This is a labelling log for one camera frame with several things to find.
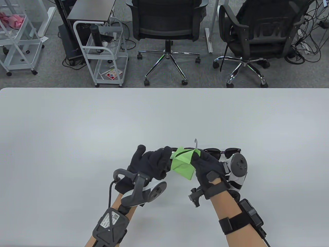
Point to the person's left hand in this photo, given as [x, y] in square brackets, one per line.
[151, 162]

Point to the person's right hand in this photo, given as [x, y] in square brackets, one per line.
[208, 167]

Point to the green cleaning cloth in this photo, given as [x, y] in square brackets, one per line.
[182, 167]

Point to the grey handheld controller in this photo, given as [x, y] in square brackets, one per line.
[138, 190]
[237, 164]

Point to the person's right forearm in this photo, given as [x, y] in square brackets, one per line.
[226, 205]

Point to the person's left forearm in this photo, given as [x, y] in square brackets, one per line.
[128, 211]

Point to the black wrist sensor pack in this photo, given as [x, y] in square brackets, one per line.
[110, 226]
[236, 223]

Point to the red and white packet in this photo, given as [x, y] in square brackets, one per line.
[113, 74]

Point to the white metal rolling cart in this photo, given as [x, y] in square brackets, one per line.
[106, 56]
[20, 68]

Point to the white desk leg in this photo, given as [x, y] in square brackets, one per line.
[46, 23]
[208, 38]

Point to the small black box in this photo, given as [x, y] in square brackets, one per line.
[106, 38]

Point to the black bottle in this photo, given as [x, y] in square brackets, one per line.
[95, 36]

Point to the black mesh office chair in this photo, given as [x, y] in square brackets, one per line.
[264, 31]
[167, 18]

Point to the black computer tower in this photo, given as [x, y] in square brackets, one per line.
[68, 43]

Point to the white power strip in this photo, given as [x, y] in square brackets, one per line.
[305, 49]

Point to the dark side table top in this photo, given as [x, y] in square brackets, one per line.
[90, 11]

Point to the pink cloth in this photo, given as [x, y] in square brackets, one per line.
[14, 20]

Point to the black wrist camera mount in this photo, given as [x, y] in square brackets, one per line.
[195, 196]

